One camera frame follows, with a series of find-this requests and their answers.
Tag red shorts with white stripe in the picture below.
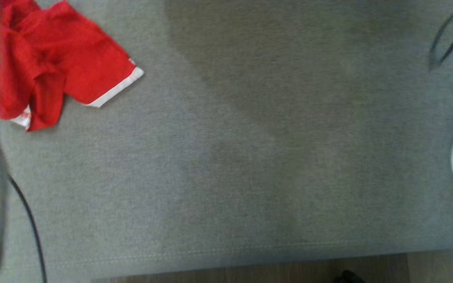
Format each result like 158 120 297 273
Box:
0 0 145 132

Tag grey sofa ottoman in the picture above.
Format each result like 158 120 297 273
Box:
0 0 453 283

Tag black left cable teal plug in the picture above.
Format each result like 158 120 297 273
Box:
8 175 48 283

